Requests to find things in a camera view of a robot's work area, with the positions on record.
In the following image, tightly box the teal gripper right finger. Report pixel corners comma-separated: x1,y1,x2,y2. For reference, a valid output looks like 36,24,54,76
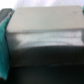
79,22,84,51

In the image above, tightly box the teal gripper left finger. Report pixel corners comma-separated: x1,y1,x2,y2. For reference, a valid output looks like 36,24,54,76
0,12,12,80

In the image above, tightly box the black kcup holder drawer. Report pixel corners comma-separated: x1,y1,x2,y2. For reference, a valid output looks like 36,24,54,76
6,6,84,84

